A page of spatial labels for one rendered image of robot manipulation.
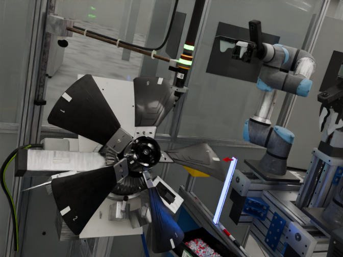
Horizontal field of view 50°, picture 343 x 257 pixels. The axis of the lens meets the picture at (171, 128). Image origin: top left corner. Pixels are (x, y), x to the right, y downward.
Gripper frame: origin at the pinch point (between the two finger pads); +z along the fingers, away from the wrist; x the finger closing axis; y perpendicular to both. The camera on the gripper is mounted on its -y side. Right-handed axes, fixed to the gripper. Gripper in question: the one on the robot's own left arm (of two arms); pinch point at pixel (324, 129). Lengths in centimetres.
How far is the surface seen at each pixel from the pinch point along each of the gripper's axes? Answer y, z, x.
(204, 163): -33.7, 25.0, 20.0
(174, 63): -54, -11, 27
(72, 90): -85, 6, 37
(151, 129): -55, 16, 30
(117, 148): -68, 24, 29
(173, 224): -46, 46, 11
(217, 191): 38, 82, 96
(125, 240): -23, 118, 96
